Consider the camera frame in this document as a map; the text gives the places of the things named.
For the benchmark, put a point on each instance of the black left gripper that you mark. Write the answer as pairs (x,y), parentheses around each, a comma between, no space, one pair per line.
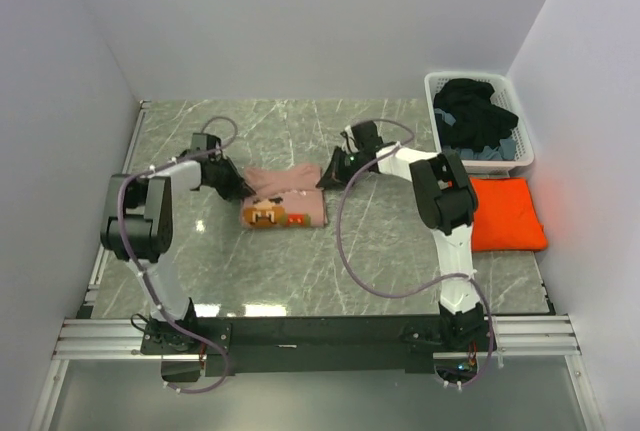
(238,189)

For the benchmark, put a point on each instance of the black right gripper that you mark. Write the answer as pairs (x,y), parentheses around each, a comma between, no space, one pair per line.
(334,176)

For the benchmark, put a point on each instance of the pink printed t-shirt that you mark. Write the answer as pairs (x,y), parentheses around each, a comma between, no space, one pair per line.
(285,198)

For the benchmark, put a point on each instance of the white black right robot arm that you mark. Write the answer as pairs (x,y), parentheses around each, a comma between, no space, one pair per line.
(446,202)

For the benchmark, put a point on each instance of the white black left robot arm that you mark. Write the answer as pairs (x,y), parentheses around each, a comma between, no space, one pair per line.
(137,225)

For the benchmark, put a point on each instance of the black t-shirt in basket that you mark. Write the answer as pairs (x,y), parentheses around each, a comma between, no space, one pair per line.
(475,122)

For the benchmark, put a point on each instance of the blue garment in basket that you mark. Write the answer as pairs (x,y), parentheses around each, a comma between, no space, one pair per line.
(505,151)

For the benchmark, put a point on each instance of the folded orange t-shirt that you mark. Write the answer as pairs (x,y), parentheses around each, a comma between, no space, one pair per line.
(506,219)

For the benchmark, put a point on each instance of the black robot mounting base bar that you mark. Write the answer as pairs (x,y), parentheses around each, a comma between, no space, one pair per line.
(343,343)

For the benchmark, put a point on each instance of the aluminium frame rail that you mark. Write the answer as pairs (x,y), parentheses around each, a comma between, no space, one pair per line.
(116,339)

